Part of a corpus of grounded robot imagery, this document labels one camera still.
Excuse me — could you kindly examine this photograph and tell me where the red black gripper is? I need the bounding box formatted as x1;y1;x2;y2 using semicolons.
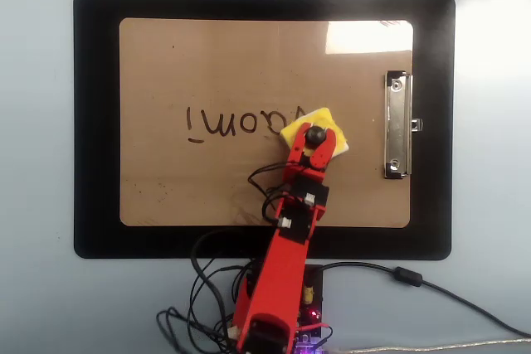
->
283;121;340;211

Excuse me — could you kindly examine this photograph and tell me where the yellow white sponge black knob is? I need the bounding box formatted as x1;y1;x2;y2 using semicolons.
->
279;106;351;161

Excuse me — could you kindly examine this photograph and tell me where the brown clipboard board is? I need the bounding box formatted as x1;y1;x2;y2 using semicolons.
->
119;17;415;230

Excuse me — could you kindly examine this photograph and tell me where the controller circuit board red LED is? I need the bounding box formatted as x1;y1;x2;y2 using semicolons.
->
290;307;334;354

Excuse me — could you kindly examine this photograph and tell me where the silver metal clipboard clip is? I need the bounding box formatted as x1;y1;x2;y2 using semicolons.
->
382;70;425;181

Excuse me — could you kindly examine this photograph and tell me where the black rectangular mat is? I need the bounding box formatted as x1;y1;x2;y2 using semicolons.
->
72;0;457;261

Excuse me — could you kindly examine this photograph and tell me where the black power cable with ferrite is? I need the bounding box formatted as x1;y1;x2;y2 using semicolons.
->
309;261;531;339

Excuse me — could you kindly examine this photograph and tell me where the black servo wire bundle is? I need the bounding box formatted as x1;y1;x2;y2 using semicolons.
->
156;162;300;354

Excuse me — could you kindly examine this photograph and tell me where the thin red wire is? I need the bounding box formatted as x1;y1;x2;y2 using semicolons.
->
297;320;334;347

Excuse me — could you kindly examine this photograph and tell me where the silver braided USB cable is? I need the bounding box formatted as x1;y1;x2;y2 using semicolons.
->
329;337;531;354

